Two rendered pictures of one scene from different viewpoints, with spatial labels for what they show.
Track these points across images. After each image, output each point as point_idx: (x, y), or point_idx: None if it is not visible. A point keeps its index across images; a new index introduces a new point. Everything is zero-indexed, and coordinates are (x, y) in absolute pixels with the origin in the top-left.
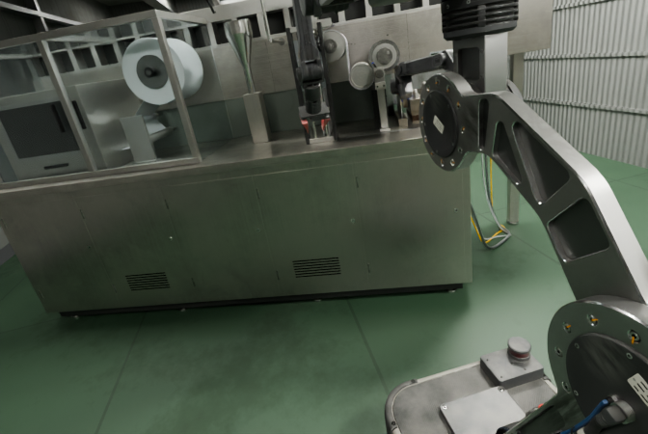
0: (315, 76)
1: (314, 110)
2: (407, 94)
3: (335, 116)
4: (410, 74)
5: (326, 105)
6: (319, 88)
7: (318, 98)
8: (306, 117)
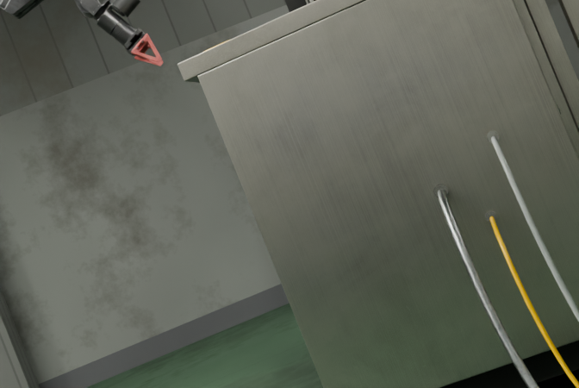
0: (84, 13)
1: (121, 44)
2: None
3: (300, 5)
4: None
5: (133, 34)
6: (101, 21)
7: (110, 32)
8: (127, 52)
